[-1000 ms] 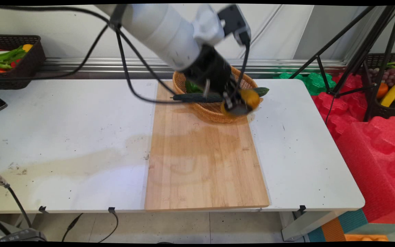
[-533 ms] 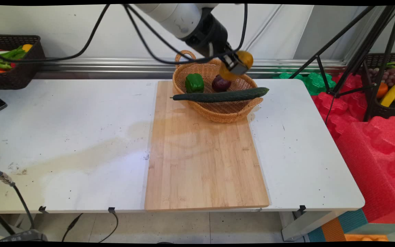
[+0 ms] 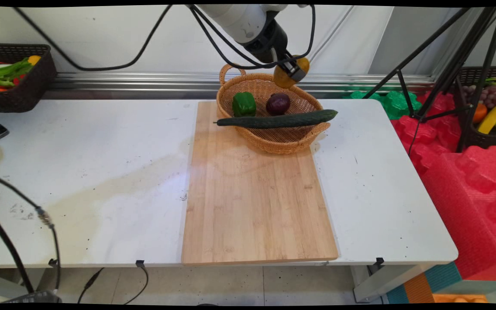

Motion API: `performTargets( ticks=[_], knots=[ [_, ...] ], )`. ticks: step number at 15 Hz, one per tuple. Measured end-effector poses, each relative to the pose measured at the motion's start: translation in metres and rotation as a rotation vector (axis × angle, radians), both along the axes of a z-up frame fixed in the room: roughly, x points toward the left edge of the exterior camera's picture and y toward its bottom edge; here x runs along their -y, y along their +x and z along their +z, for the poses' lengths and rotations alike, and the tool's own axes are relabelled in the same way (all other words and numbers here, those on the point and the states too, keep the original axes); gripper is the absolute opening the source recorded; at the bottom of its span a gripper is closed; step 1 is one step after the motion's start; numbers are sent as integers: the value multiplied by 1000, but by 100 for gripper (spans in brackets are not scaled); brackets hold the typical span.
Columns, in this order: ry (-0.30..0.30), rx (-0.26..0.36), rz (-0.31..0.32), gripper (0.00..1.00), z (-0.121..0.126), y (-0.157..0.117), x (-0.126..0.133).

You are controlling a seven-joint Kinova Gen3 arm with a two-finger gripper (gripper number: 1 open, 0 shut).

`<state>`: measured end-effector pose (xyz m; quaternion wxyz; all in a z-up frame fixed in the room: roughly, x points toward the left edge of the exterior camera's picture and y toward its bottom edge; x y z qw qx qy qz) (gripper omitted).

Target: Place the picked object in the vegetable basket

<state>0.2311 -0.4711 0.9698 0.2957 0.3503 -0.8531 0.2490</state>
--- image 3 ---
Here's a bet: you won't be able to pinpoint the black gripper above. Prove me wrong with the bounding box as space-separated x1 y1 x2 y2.
242 20 307 83

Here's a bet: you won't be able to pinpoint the brown potato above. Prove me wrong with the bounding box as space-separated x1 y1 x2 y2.
273 56 310 90

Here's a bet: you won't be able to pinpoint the red onion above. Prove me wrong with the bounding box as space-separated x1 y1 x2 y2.
266 93 291 116

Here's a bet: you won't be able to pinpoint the long green cucumber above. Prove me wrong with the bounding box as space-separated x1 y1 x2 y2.
214 109 339 129

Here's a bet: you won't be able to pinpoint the green bell pepper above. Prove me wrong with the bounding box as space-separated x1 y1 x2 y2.
232 92 257 118

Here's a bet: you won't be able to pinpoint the green foam mat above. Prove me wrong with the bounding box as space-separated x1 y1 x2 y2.
343 89 423 121

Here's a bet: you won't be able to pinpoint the bamboo cutting board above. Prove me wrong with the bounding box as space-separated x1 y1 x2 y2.
181 101 339 265

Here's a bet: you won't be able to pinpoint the small red foam mat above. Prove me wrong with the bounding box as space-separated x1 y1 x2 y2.
391 91 462 176

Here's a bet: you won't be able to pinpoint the black tripod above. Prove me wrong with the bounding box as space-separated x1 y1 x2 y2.
362 6 496 154

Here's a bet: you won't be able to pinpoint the orange fruit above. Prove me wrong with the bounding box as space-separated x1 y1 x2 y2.
472 103 488 125

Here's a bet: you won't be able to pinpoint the purple grapes bunch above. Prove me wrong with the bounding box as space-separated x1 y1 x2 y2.
463 85 496 109

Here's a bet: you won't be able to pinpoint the yellow banana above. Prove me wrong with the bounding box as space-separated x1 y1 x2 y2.
477 102 496 135

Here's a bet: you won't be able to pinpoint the black fruit basket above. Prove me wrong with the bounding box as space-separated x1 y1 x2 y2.
454 66 496 151

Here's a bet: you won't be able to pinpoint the large red foam mat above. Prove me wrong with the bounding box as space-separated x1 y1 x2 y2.
420 146 496 281

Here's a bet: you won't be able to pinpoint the white table leg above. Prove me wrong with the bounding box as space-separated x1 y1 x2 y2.
351 264 431 303

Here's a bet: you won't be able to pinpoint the black vegetable basket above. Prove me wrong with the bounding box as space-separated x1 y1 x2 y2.
0 43 58 114

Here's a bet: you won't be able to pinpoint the green long vegetables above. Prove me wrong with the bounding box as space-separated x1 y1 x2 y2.
0 57 32 87

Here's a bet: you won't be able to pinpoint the grey metal floor stand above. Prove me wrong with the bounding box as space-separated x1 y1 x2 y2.
0 271 62 304

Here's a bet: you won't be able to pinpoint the black cable with metal plug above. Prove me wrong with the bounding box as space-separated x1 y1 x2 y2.
187 4 316 70

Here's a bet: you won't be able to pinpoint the wicker basket with handle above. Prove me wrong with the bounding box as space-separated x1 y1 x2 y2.
217 63 332 155

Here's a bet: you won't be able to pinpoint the aluminium wall rail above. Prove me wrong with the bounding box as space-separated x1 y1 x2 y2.
43 71 437 100

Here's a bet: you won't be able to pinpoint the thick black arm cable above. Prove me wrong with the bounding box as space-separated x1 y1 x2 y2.
13 4 174 72

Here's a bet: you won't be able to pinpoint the black cable under table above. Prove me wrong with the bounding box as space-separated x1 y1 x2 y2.
77 267 105 304
122 263 149 305

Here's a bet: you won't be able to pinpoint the black cable with inline connector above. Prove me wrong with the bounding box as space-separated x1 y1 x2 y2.
0 170 62 293

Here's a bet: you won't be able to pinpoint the thick black floor cable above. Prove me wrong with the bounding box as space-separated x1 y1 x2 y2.
0 204 36 294

